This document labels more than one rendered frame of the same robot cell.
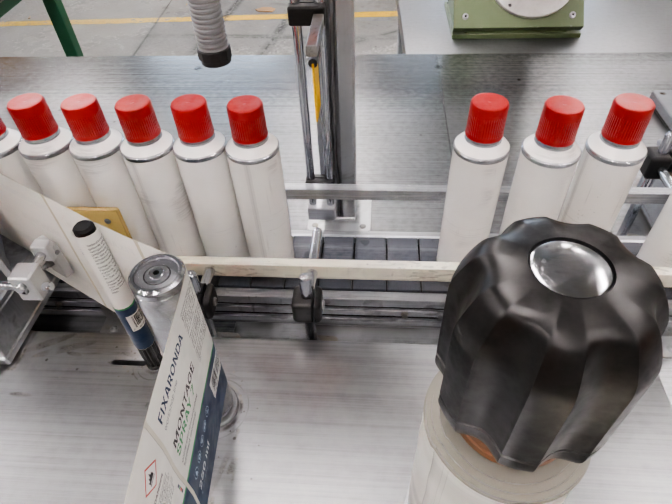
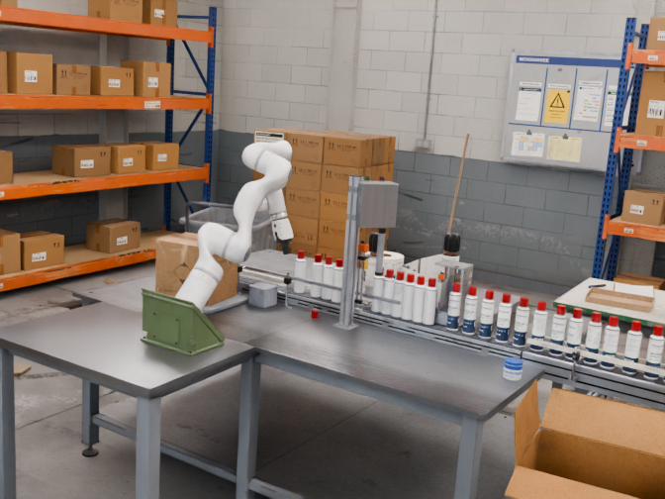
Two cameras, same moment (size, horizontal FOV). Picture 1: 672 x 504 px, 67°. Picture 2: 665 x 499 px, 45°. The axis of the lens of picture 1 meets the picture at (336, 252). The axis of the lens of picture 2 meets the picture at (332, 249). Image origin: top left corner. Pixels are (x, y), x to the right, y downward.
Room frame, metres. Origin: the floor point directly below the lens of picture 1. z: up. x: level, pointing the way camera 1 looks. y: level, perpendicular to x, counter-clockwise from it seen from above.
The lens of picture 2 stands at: (3.67, 1.48, 1.90)
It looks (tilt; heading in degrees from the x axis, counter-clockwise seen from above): 12 degrees down; 207
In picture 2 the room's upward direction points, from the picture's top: 4 degrees clockwise
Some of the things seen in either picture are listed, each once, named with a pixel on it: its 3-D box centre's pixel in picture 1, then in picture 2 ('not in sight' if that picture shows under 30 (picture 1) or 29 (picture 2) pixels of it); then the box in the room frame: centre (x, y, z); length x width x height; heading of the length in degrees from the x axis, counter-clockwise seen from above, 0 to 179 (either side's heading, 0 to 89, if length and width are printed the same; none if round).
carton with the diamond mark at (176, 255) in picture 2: not in sight; (197, 267); (0.65, -0.76, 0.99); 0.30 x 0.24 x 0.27; 93
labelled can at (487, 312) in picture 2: not in sight; (487, 314); (0.48, 0.60, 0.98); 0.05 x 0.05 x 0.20
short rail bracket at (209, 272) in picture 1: (208, 297); not in sight; (0.36, 0.14, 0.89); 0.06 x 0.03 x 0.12; 174
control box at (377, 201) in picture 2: not in sight; (374, 204); (0.50, 0.06, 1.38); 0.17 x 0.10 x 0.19; 139
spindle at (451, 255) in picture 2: not in sight; (449, 260); (-0.17, 0.20, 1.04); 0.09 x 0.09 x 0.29
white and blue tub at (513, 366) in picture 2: not in sight; (513, 368); (0.73, 0.79, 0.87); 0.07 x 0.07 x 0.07
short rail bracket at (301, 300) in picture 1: (310, 313); not in sight; (0.33, 0.03, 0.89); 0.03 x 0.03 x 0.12; 84
